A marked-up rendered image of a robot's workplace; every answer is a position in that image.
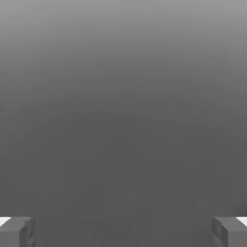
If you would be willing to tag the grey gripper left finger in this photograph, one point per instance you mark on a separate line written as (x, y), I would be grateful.
(15, 232)

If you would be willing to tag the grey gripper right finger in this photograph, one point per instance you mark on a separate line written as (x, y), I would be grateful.
(231, 232)

